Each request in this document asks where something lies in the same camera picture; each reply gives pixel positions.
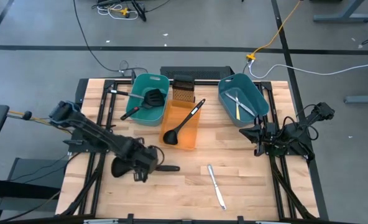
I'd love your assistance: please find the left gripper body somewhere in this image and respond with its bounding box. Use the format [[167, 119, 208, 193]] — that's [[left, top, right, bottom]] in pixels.
[[126, 143, 160, 184]]

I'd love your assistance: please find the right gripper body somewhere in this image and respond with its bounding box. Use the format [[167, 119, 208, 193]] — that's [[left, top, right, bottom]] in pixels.
[[254, 114, 278, 157]]

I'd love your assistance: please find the silver table knife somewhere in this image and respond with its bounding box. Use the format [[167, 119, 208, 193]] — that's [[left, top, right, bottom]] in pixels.
[[206, 164, 227, 211], [224, 91, 257, 117]]

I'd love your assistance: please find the knife with cream handle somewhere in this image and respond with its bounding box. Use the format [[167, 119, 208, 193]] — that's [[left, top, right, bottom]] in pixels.
[[234, 90, 241, 121]]

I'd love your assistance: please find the plain black ladle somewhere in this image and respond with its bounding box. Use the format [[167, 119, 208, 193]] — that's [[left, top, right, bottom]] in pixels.
[[111, 156, 181, 179]]

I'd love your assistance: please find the black ladle with white label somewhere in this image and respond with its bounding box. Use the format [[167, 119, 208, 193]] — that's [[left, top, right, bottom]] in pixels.
[[162, 98, 206, 146]]

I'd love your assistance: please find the black slotted spatula red-marked handle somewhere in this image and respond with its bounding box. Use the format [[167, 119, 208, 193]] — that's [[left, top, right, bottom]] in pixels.
[[120, 93, 165, 121]]

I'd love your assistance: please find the dark blue-teal plastic bin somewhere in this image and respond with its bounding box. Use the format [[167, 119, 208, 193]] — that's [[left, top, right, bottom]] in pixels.
[[218, 73, 270, 128]]

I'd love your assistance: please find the orange translucent plastic bin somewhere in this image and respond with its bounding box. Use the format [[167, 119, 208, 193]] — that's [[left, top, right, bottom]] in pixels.
[[158, 98, 203, 151]]

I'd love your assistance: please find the teal green plastic bin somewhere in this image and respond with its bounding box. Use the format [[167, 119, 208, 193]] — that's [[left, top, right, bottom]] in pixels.
[[125, 73, 170, 127]]

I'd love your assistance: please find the grey desk foot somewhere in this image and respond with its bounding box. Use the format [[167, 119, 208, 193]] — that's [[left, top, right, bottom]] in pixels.
[[344, 95, 368, 105]]

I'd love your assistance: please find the grey desk leg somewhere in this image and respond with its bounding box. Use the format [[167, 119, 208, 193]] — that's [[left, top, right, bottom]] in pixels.
[[313, 0, 368, 24]]

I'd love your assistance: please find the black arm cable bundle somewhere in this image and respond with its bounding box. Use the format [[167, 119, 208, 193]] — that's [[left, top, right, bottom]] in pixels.
[[269, 155, 318, 220], [58, 151, 107, 218]]

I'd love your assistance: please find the steel box grater black handle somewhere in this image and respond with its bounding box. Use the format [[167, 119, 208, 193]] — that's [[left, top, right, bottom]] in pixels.
[[172, 74, 196, 103]]

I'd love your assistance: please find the white power cable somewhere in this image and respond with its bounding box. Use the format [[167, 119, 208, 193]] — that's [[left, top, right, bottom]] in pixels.
[[248, 58, 368, 79]]

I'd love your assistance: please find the black aluminium table frame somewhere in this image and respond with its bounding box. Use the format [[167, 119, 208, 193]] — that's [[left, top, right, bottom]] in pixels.
[[55, 77, 321, 224]]

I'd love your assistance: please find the yellow extension cable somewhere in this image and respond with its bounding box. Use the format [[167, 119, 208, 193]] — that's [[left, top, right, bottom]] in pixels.
[[246, 0, 303, 62]]

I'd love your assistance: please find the yellow cord with black knob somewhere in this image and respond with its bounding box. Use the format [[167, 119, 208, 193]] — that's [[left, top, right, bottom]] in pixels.
[[6, 110, 57, 128]]

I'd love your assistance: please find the black floor cable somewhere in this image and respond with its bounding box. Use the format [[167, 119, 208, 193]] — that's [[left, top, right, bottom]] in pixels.
[[73, 0, 147, 75]]

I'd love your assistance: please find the white coiled floor cable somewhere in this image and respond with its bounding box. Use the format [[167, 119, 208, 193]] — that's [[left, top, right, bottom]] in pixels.
[[96, 3, 140, 21]]

